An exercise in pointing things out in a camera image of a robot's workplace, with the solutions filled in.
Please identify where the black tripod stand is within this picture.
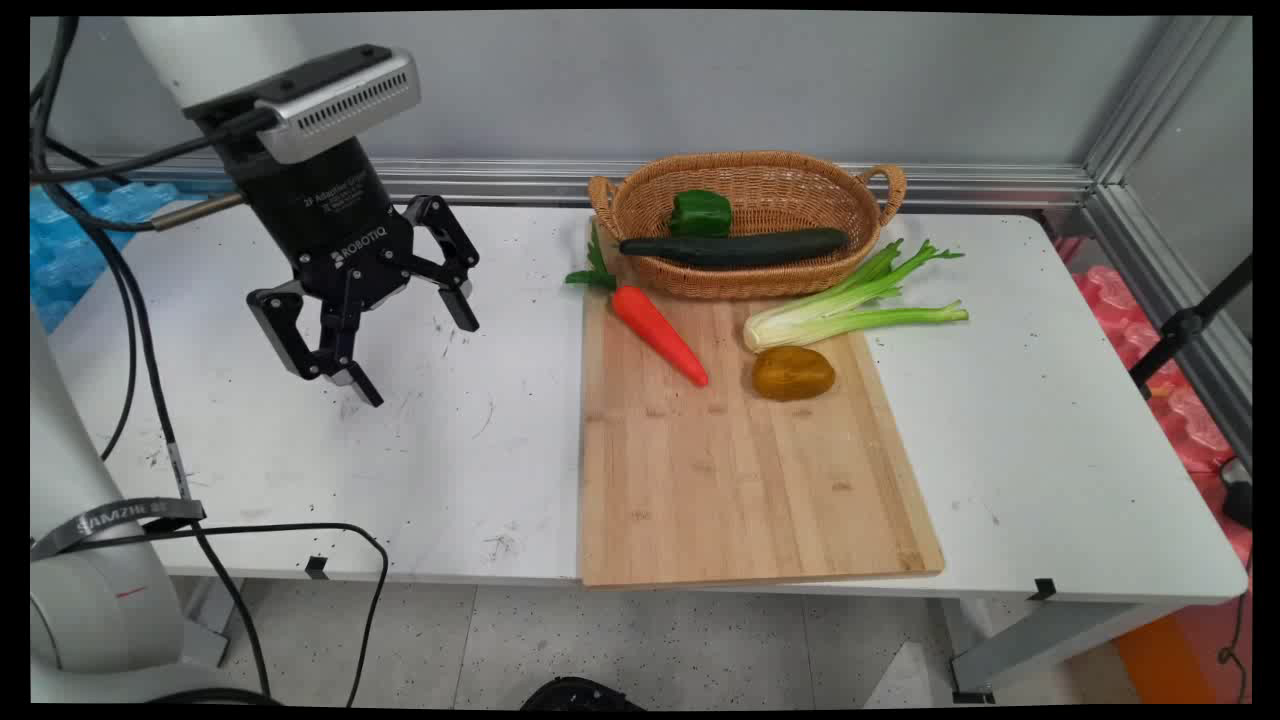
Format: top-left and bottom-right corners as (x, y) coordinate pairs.
(1129, 254), (1253, 402)

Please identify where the pink foam mat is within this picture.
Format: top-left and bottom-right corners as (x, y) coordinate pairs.
(1054, 234), (1253, 563)

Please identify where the bamboo cutting board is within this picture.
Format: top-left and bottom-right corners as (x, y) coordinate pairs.
(577, 214), (947, 590)

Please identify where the green celery stalk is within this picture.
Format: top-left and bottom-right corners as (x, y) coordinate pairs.
(741, 238), (971, 355)

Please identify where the orange floor mat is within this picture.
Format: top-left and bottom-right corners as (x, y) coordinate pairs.
(1113, 598), (1253, 707)

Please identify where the blue foam mat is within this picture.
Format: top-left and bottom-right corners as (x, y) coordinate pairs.
(30, 180), (237, 337)

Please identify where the slanted aluminium frame rail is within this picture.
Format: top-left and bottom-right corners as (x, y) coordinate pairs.
(1084, 184), (1253, 469)

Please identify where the upright aluminium frame post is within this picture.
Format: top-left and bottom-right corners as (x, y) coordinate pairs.
(1084, 15), (1239, 187)

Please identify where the horizontal aluminium frame rail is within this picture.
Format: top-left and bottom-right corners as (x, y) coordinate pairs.
(60, 154), (1097, 212)

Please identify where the dark green cucumber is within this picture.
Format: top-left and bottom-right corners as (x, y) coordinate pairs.
(618, 227), (852, 270)

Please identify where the thin black cable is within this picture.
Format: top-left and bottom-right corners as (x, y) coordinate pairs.
(40, 130), (139, 463)
(45, 521), (390, 707)

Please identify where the black camera cable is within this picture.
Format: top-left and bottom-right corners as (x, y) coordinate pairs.
(30, 108), (279, 187)

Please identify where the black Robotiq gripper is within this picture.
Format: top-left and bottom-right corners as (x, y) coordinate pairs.
(205, 132), (482, 409)

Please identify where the green bell pepper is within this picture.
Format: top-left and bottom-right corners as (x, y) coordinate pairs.
(668, 188), (735, 240)

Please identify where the thick black cable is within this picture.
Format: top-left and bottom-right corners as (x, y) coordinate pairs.
(30, 15), (274, 701)

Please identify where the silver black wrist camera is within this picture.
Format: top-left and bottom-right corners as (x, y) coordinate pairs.
(183, 44), (422, 165)

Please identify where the brown potato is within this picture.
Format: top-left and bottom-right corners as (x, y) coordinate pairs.
(751, 345), (838, 404)

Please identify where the black round object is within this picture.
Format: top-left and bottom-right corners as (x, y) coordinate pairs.
(519, 676), (647, 711)

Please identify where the black velcro cable strap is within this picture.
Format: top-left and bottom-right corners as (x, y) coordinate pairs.
(30, 496), (209, 562)

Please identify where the orange toy carrot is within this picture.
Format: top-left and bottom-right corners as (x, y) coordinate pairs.
(564, 220), (711, 390)

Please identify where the woven wicker basket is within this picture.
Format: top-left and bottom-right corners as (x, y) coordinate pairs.
(588, 150), (909, 302)

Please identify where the grey metal table leg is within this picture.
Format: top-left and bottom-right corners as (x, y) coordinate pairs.
(948, 598), (1193, 703)
(178, 576), (247, 670)

